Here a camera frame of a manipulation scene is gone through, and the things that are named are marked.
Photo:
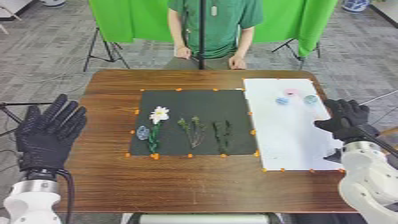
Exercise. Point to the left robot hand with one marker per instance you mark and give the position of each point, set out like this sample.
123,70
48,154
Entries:
50,140

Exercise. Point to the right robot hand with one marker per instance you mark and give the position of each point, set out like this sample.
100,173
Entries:
349,123

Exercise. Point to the pale blue flower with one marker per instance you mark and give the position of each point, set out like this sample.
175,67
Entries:
283,100
143,132

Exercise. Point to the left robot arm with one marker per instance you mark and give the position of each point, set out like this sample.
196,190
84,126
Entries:
29,200

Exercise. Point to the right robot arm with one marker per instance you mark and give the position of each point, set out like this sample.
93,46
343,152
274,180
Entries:
370,180

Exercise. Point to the dark mat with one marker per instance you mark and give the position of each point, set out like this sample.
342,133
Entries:
196,106

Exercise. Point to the person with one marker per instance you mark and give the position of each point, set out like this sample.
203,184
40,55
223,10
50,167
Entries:
228,26

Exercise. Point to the white sheet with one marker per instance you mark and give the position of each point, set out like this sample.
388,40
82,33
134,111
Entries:
285,133

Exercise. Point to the pink flower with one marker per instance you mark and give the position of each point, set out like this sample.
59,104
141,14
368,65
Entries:
292,92

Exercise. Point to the white flower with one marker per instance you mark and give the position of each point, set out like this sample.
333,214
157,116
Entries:
159,114

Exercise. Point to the green sprig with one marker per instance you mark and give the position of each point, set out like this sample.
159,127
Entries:
223,136
194,131

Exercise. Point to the black tripod stand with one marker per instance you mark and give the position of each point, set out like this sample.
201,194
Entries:
301,53
109,50

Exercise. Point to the pale grey bar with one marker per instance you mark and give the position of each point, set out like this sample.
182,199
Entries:
205,219

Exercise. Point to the blue and white vase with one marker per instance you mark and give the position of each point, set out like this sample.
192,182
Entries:
54,2
356,5

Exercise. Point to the black stand pole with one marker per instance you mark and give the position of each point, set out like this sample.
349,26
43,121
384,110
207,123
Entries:
201,33

